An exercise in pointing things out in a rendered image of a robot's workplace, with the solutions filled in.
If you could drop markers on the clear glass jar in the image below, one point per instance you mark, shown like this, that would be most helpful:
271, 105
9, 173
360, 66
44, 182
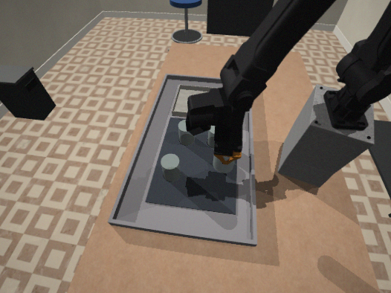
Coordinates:
185, 137
211, 134
171, 167
220, 167

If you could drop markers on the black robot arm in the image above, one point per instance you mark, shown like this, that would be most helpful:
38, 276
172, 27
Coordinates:
366, 71

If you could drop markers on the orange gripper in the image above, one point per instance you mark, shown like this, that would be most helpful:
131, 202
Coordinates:
233, 148

